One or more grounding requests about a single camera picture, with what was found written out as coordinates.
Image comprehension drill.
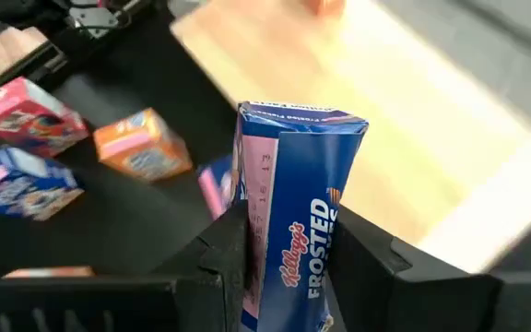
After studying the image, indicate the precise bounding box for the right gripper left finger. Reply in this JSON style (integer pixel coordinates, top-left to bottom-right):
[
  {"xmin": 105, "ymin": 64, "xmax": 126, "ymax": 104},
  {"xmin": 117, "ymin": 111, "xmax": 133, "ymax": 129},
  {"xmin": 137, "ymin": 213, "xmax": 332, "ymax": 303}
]
[{"xmin": 0, "ymin": 200, "xmax": 249, "ymax": 332}]

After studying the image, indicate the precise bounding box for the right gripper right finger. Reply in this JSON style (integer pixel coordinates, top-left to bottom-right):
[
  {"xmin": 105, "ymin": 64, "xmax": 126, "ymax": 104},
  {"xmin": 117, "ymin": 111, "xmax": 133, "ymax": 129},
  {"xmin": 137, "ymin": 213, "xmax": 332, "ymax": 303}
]
[{"xmin": 327, "ymin": 206, "xmax": 531, "ymax": 332}]

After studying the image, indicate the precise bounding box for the red Froot Loops cereal box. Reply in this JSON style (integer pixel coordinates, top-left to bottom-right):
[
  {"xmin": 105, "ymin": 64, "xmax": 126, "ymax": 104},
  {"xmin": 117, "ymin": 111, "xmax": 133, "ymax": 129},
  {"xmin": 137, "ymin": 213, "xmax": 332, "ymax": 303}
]
[{"xmin": 0, "ymin": 76, "xmax": 90, "ymax": 159}]

